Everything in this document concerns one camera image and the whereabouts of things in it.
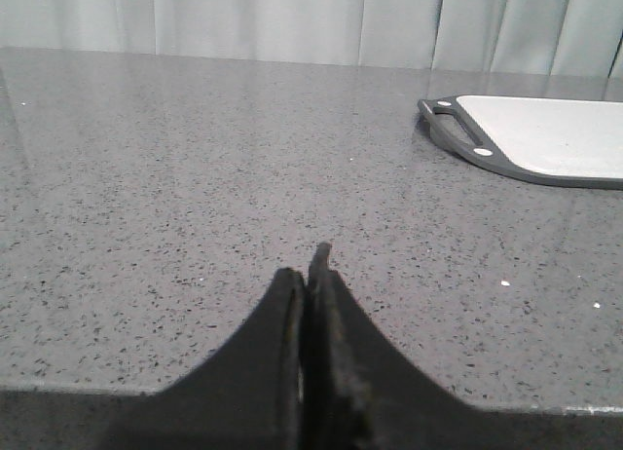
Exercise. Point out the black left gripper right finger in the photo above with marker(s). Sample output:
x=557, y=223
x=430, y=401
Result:
x=360, y=392

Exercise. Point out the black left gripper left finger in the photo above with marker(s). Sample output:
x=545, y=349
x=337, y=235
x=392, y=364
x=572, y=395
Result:
x=245, y=396

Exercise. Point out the white curtain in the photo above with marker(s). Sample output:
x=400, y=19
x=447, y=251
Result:
x=552, y=37

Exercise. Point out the white grey cutting board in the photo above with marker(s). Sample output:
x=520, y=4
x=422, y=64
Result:
x=547, y=141

